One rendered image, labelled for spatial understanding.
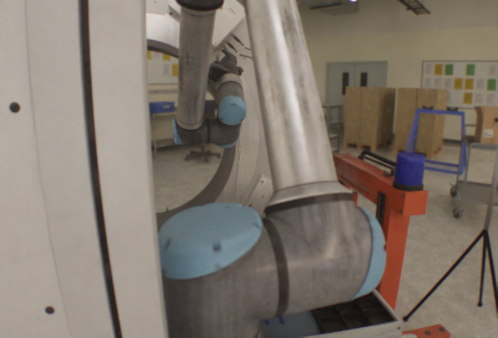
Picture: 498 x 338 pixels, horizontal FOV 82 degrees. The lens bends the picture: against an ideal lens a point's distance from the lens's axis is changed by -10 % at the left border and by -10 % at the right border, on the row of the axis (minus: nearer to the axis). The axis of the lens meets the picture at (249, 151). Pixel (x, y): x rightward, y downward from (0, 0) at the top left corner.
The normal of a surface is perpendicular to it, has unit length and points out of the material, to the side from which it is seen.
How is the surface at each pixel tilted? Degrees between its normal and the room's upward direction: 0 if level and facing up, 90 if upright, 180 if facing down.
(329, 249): 58
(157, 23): 90
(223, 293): 89
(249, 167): 90
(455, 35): 90
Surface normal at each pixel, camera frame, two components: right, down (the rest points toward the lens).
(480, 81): -0.67, 0.15
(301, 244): 0.18, -0.62
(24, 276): 0.26, 0.19
